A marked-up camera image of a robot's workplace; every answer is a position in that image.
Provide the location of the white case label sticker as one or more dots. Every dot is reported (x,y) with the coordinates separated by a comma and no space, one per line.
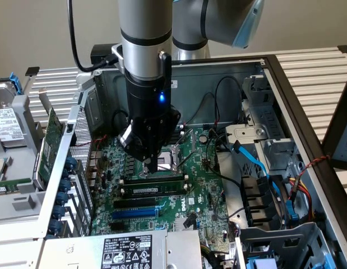
(175,83)

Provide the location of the black RAM slot white latches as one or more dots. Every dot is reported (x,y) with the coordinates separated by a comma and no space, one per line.
(167,178)
(182,133)
(122,192)
(182,127)

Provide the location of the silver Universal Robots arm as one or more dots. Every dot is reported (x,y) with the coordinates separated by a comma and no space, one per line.
(145,28)

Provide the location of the grey power supply with label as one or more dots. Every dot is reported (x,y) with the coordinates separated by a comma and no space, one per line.
(78,252)

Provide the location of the black table end cap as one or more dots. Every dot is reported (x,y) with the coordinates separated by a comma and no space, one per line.
(32,71)
(344,49)

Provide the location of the green graphics card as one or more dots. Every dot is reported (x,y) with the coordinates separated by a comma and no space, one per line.
(50,134)

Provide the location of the blue card retention clip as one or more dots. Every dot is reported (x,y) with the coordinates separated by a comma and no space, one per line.
(56,225)
(66,173)
(70,163)
(59,210)
(64,185)
(62,198)

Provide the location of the silver hard disk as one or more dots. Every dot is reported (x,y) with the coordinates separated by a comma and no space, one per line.
(5,123)

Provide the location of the silver drive cage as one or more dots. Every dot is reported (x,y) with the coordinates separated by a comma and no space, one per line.
(277,126)

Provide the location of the green RAM stick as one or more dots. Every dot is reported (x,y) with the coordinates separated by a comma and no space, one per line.
(5,189)
(150,190)

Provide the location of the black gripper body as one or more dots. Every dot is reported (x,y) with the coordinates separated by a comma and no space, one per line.
(146,95)

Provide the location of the long black expansion slot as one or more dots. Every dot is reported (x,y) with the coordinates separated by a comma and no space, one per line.
(134,203)

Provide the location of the dark grey disk bay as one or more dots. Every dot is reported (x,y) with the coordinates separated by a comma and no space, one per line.
(288,241)

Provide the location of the green Dell motherboard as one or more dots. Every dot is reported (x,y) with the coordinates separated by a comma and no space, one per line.
(201,179)

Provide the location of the black fan shroud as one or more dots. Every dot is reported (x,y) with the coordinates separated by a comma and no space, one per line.
(257,196)

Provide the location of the open metal PC case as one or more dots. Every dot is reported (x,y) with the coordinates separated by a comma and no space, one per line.
(204,84)

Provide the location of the silver socket cover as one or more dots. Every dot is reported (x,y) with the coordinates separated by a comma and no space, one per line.
(190,140)

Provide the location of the blue drive latch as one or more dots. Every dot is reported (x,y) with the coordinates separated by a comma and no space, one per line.
(293,217)

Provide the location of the black box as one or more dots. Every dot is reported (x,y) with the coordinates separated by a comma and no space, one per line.
(97,50)

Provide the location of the dark framed monitor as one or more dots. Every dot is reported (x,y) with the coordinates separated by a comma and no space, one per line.
(341,134)

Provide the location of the thin metal locking lever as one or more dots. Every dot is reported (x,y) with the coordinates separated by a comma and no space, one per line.
(166,168)

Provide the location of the round coin battery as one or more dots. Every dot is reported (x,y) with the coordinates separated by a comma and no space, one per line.
(203,139)

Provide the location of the blue expansion slot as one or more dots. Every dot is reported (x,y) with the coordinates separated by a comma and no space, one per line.
(134,214)

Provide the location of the silver chipset heatsink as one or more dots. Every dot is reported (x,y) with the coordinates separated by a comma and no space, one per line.
(179,223)

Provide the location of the CPU socket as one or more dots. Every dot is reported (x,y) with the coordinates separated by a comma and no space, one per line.
(170,157)

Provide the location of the silver rear port block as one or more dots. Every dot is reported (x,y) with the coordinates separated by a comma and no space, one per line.
(94,168)

